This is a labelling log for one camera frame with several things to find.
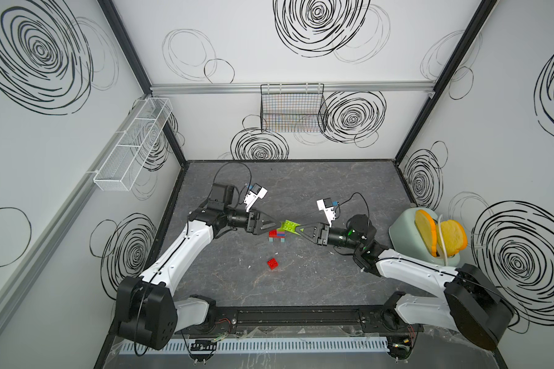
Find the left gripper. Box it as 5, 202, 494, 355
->
223, 207, 279, 238

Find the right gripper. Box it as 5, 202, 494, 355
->
295, 224, 362, 253

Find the long green lego brick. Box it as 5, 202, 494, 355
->
278, 220, 299, 235

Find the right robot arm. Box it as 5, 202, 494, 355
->
295, 215, 515, 351

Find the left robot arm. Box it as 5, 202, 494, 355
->
112, 183, 281, 350

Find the small red lego brick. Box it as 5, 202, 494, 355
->
267, 258, 279, 270

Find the mint green toaster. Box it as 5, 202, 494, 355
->
389, 208, 461, 267

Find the left toast slice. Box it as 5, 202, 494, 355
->
415, 210, 439, 257

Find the toast slice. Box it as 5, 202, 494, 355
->
415, 210, 439, 257
438, 220, 468, 257

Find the right toast slice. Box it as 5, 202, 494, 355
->
438, 220, 468, 257

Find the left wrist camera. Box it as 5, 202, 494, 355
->
244, 183, 268, 212

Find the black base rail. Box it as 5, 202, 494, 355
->
175, 304, 483, 335

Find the black wire basket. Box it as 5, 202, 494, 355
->
260, 83, 327, 133

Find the white toaster cable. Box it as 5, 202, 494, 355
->
436, 220, 449, 259

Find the white wire shelf basket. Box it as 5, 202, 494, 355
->
93, 97, 172, 192

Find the grey slotted cable duct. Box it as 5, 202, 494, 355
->
119, 337, 389, 355

